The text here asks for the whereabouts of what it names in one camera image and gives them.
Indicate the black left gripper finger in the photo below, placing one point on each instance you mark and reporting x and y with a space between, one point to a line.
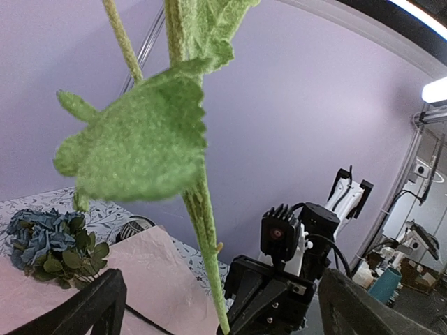
96 309

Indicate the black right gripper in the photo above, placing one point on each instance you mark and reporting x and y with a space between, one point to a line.
269 300

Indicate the pink wrapping paper sheet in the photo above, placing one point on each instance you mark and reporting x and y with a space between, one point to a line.
147 288

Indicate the blue flower bunch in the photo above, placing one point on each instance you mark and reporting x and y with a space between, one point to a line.
52 246

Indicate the yellow poppy flower stem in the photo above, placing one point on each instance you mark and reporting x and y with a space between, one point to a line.
149 144

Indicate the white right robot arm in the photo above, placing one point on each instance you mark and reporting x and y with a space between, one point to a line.
346 200

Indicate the striped black white cup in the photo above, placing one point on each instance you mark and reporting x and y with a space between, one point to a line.
134 225

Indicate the right aluminium frame post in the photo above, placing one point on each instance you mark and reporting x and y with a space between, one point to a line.
151 37

